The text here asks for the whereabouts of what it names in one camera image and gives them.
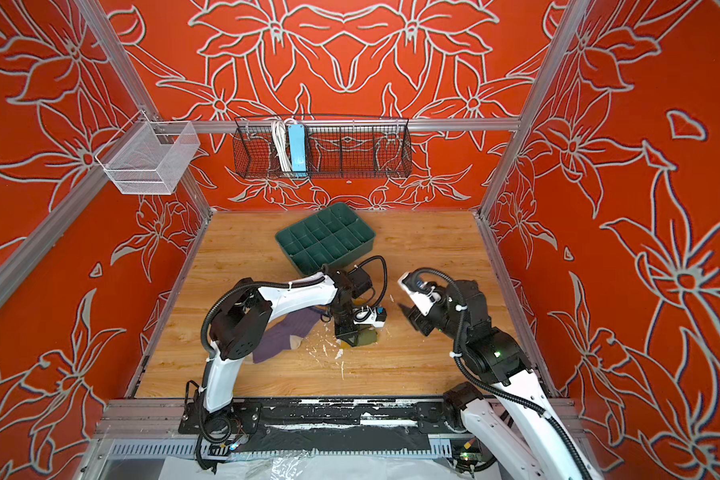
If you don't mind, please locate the green striped sock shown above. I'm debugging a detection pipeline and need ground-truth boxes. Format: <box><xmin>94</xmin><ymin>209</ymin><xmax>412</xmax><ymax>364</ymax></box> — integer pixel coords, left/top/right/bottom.
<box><xmin>335</xmin><ymin>325</ymin><xmax>378</xmax><ymax>348</ymax></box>

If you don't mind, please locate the purple striped sock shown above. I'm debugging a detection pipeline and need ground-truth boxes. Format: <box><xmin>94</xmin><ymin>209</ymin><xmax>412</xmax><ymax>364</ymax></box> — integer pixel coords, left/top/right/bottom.
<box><xmin>252</xmin><ymin>307</ymin><xmax>323</xmax><ymax>364</ymax></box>

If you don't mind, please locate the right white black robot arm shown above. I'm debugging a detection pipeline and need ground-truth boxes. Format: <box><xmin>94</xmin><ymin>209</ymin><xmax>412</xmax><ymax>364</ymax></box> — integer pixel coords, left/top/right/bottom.
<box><xmin>398</xmin><ymin>267</ymin><xmax>602</xmax><ymax>479</ymax></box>

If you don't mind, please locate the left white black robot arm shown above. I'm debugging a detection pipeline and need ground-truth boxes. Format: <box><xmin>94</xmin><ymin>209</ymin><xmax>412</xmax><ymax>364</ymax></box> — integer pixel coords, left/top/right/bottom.
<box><xmin>188</xmin><ymin>267</ymin><xmax>387</xmax><ymax>445</ymax></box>

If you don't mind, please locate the green compartment tray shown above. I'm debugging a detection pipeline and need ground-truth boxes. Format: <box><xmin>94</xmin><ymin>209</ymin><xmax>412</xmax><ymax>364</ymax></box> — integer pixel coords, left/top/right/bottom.
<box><xmin>275</xmin><ymin>202</ymin><xmax>376</xmax><ymax>277</ymax></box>

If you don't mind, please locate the light blue box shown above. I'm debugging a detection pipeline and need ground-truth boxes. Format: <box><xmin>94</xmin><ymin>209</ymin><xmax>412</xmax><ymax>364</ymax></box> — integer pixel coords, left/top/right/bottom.
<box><xmin>288</xmin><ymin>124</ymin><xmax>307</xmax><ymax>177</ymax></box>

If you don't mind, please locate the clear acrylic box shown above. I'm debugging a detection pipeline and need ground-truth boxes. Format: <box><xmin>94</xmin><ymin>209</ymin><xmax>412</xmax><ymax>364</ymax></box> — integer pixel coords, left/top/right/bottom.
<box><xmin>96</xmin><ymin>121</ymin><xmax>200</xmax><ymax>195</ymax></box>

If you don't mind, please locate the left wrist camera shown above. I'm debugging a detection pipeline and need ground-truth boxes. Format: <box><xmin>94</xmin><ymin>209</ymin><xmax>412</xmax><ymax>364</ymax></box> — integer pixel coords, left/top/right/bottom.
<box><xmin>354</xmin><ymin>306</ymin><xmax>387</xmax><ymax>329</ymax></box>

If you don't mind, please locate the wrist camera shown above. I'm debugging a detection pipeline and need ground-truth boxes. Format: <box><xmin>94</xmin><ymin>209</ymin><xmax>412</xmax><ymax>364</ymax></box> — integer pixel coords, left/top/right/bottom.
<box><xmin>398</xmin><ymin>272</ymin><xmax>442</xmax><ymax>316</ymax></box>
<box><xmin>354</xmin><ymin>306</ymin><xmax>387</xmax><ymax>329</ymax></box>

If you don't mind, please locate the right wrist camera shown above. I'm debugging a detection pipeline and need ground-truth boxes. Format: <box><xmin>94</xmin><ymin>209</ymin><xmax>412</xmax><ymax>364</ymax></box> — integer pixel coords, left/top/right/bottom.
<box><xmin>398</xmin><ymin>272</ymin><xmax>442</xmax><ymax>316</ymax></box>

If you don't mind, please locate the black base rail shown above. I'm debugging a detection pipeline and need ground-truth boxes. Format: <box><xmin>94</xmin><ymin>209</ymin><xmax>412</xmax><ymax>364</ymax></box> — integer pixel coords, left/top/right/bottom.
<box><xmin>178</xmin><ymin>396</ymin><xmax>473</xmax><ymax>457</ymax></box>

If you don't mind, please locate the black wire basket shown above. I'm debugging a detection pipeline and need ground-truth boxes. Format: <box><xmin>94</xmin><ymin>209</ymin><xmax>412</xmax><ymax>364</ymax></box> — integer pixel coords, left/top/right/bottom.
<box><xmin>233</xmin><ymin>115</ymin><xmax>413</xmax><ymax>180</ymax></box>

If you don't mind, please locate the white cable bundle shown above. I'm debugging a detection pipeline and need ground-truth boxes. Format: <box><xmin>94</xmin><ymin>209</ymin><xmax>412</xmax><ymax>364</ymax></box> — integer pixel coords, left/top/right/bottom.
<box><xmin>271</xmin><ymin>119</ymin><xmax>290</xmax><ymax>174</ymax></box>

